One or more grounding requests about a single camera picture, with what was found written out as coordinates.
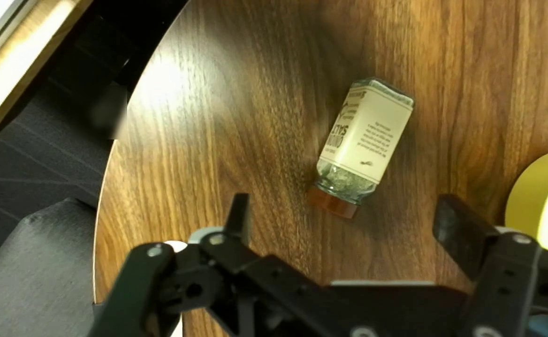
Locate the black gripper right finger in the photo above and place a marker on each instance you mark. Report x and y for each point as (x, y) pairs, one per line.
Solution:
(499, 264)

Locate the black bench seat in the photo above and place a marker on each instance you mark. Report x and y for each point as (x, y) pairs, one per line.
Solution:
(52, 153)

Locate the round dark wooden table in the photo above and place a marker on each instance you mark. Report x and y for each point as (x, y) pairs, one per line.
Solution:
(238, 97)

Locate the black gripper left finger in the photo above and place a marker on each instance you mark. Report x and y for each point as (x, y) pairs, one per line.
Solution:
(156, 284)

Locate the glass spice bottle white label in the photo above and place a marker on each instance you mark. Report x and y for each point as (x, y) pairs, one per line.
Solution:
(358, 146)

